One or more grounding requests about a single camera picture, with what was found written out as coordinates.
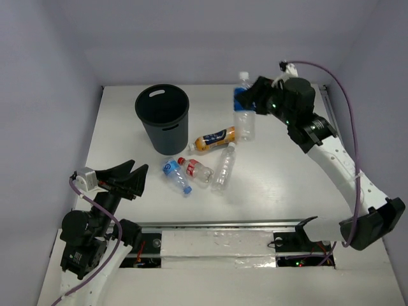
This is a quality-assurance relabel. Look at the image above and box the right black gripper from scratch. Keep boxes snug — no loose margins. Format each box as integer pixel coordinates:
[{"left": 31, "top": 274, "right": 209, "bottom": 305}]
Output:
[{"left": 236, "top": 75, "right": 295, "bottom": 125}]

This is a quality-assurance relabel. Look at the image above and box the dark blue label bottle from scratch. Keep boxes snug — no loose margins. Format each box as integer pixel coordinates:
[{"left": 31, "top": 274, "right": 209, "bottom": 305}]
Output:
[{"left": 233, "top": 71, "right": 255, "bottom": 141}]

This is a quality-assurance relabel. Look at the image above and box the light blue label water bottle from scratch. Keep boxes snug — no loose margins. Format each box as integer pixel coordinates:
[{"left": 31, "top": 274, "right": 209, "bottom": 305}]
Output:
[{"left": 162, "top": 157, "right": 192, "bottom": 196}]

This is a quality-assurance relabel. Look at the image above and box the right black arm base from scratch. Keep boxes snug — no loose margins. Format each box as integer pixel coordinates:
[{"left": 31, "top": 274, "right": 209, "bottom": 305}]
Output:
[{"left": 268, "top": 216, "right": 332, "bottom": 253}]

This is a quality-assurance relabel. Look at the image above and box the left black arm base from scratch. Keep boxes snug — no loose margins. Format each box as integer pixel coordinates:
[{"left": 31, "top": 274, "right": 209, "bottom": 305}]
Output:
[{"left": 109, "top": 219, "right": 142, "bottom": 255}]

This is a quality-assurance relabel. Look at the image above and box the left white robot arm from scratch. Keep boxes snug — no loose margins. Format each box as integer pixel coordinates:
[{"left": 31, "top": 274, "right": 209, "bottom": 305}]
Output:
[{"left": 53, "top": 159, "right": 149, "bottom": 305}]

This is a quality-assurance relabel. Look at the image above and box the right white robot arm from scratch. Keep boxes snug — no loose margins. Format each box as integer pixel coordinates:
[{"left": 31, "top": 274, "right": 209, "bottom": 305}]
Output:
[{"left": 235, "top": 76, "right": 405, "bottom": 251}]

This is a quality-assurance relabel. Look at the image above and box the dark grey plastic bin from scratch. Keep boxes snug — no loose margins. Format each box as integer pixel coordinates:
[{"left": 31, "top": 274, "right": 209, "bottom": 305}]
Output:
[{"left": 135, "top": 84, "right": 190, "bottom": 156}]

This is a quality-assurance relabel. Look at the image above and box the orange drink bottle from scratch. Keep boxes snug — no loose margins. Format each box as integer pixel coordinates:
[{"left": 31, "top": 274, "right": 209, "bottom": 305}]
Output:
[{"left": 188, "top": 126, "right": 235, "bottom": 152}]

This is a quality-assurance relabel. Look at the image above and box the red label clear bottle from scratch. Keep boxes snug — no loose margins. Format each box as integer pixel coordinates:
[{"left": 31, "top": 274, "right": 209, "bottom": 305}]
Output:
[{"left": 177, "top": 157, "right": 214, "bottom": 188}]

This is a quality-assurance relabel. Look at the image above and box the clear unlabelled plastic bottle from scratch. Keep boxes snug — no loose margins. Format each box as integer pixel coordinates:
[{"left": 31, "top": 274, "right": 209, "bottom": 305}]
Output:
[{"left": 211, "top": 142, "right": 237, "bottom": 194}]

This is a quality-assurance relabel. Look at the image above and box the white foam block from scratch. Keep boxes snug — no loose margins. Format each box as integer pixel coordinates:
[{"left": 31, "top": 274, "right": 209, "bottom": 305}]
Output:
[{"left": 160, "top": 230, "right": 276, "bottom": 270}]

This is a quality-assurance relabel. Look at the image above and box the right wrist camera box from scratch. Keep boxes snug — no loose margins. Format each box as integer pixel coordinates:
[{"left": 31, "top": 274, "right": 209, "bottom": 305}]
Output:
[{"left": 279, "top": 61, "right": 298, "bottom": 77}]

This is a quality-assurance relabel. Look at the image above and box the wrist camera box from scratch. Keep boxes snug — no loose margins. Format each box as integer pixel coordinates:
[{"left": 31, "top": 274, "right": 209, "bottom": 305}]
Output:
[
  {"left": 279, "top": 61, "right": 298, "bottom": 77},
  {"left": 74, "top": 167, "right": 101, "bottom": 192}
]

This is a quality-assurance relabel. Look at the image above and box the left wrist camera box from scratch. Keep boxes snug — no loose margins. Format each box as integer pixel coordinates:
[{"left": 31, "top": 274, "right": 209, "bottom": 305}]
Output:
[{"left": 74, "top": 167, "right": 101, "bottom": 192}]

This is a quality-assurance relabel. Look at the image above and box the aluminium rail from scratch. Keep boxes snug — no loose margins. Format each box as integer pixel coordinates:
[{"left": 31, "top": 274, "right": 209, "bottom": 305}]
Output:
[{"left": 135, "top": 219, "right": 300, "bottom": 229}]

